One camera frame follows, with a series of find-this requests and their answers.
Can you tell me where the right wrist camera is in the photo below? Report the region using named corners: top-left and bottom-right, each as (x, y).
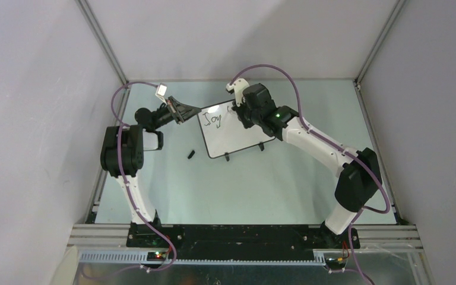
top-left (226, 78), bottom-right (249, 107)

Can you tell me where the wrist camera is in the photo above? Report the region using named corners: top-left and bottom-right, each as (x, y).
top-left (155, 83), bottom-right (167, 98)
top-left (226, 78), bottom-right (249, 107)

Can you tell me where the aluminium frame rail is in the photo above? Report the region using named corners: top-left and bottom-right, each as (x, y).
top-left (67, 224), bottom-right (423, 266)

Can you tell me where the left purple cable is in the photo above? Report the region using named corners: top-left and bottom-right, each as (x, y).
top-left (110, 81), bottom-right (178, 274)

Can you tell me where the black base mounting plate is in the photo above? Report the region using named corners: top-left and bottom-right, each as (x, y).
top-left (126, 223), bottom-right (360, 262)

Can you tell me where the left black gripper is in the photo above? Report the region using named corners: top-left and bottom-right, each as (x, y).
top-left (153, 96), bottom-right (201, 131)

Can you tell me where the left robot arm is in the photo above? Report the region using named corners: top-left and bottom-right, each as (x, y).
top-left (100, 96), bottom-right (201, 247)

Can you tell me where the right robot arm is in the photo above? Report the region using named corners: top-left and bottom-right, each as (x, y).
top-left (226, 80), bottom-right (382, 248)

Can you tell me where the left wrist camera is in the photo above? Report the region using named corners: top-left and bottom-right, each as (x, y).
top-left (155, 83), bottom-right (167, 98)

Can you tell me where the black framed whiteboard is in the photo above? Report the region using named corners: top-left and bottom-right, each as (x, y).
top-left (197, 100), bottom-right (274, 159)

